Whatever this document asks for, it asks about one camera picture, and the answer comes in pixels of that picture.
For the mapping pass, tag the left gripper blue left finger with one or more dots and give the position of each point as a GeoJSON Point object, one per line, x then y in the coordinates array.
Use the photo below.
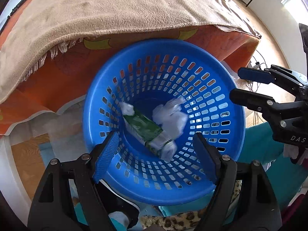
{"type": "Point", "coordinates": [102, 155]}

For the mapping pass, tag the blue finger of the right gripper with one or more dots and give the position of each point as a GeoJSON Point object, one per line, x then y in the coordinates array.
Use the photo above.
{"type": "Point", "coordinates": [256, 75]}
{"type": "Point", "coordinates": [252, 100]}

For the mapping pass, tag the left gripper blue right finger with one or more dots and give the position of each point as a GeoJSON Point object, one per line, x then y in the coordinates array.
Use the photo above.
{"type": "Point", "coordinates": [209, 157]}

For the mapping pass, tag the white tissue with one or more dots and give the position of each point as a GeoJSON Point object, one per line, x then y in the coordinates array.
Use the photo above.
{"type": "Point", "coordinates": [127, 109]}

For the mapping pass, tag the green white milk carton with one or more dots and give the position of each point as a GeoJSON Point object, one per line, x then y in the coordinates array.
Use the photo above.
{"type": "Point", "coordinates": [150, 135]}

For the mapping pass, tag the white plastic bag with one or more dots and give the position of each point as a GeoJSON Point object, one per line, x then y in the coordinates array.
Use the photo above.
{"type": "Point", "coordinates": [170, 117]}

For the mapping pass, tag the white gloved right hand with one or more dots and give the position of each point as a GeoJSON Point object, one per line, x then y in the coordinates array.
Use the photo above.
{"type": "Point", "coordinates": [290, 151]}

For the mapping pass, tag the teal trousers leg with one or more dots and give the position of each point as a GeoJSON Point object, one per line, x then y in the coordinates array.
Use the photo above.
{"type": "Point", "coordinates": [285, 177]}

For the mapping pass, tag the leopard print slipper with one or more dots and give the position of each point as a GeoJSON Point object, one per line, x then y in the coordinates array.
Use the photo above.
{"type": "Point", "coordinates": [178, 217]}

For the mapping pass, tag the blue plastic waste basket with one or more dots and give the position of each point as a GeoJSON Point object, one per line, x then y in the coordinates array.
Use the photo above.
{"type": "Point", "coordinates": [155, 95]}

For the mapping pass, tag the orange patterned bed sheet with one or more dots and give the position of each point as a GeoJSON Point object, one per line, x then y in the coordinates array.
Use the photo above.
{"type": "Point", "coordinates": [67, 69]}

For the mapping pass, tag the beige fleece blanket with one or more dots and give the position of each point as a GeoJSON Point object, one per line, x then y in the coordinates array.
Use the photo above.
{"type": "Point", "coordinates": [44, 24]}

